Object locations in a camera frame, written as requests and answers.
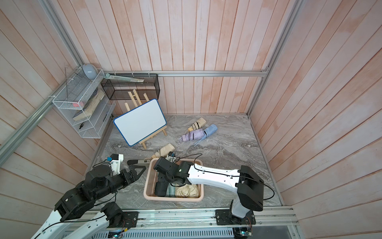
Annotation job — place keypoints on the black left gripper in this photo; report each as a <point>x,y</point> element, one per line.
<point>133,174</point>

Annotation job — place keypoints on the beige umbrella with wooden handle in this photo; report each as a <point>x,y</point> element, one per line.
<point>188,191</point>

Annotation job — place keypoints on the mint green umbrella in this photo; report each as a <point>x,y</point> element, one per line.
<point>171,191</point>

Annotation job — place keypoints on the pink plastic storage box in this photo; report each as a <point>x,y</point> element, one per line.
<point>152,177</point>

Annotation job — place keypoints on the black umbrella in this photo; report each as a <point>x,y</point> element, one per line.
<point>161,186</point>

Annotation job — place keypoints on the beige black-striped umbrella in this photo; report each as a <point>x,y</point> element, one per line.
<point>164,151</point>

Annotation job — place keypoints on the purple umbrella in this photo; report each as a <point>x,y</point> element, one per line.
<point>192,135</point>

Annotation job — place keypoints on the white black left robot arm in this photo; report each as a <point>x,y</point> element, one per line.
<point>98,183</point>

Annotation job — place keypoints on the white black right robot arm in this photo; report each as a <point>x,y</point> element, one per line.
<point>247,184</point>

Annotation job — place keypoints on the light blue folded umbrella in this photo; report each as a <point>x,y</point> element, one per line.
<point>207,133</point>

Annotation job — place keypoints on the small beige striped umbrella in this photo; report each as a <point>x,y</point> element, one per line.
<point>200,123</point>

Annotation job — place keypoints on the beige black stapler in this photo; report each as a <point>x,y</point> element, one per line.
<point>143,162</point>

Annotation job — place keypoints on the blue framed whiteboard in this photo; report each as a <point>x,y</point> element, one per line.
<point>140,122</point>

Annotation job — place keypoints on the black mesh basket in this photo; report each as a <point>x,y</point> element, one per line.
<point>119,90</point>

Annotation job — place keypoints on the book on shelf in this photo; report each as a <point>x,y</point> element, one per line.
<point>90,106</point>

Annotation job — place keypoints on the green paper cutter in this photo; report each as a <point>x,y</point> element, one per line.
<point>123,79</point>

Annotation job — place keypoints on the grey round speaker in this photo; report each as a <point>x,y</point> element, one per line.
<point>90,71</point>

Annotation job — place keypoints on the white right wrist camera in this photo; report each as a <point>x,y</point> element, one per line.
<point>171,156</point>

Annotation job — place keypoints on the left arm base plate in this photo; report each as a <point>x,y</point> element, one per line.
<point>118,218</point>

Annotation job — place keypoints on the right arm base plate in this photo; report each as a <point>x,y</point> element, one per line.
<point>224,217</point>

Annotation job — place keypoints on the white wire shelf rack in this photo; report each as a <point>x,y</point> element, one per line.
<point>78,88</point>

